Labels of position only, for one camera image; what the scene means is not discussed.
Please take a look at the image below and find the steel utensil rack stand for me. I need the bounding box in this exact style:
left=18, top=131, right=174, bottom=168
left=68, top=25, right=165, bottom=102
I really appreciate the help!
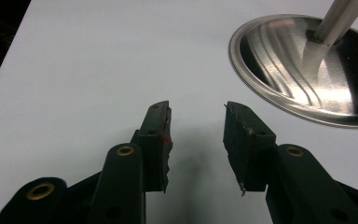
left=228, top=0, right=358, bottom=129

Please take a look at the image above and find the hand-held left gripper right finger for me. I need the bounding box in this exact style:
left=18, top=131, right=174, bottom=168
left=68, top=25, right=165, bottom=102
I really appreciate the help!
left=222, top=101, right=277, bottom=198

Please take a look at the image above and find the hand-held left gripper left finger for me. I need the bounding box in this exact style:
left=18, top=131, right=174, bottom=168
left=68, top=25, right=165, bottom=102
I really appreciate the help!
left=131, top=100, right=172, bottom=194

